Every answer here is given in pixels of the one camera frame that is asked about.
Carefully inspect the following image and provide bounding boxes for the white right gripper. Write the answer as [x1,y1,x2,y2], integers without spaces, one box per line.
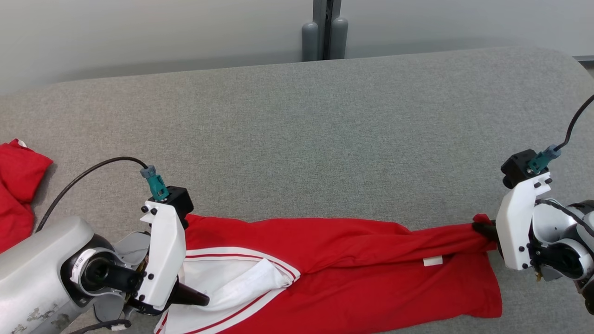
[472,172,553,270]

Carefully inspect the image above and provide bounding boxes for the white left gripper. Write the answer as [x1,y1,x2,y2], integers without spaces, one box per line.
[137,199,210,311]

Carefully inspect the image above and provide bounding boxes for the red number 23 jersey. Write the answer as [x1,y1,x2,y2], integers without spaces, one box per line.
[153,213,503,334]

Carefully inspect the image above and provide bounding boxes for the red white-trimmed shorts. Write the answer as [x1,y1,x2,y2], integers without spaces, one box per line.
[0,138,54,255]

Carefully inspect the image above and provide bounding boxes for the black cable teal plug right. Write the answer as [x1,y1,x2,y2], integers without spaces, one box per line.
[527,95,594,174]

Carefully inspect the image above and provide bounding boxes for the black cable teal plug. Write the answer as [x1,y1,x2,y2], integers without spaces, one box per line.
[35,156,170,232]
[527,95,594,174]

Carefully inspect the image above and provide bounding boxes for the black cable teal plug left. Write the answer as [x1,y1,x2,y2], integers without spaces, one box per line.
[35,156,170,232]

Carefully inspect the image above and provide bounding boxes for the grey cylindrical post foot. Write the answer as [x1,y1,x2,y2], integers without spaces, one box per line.
[302,22,320,62]
[330,18,349,60]

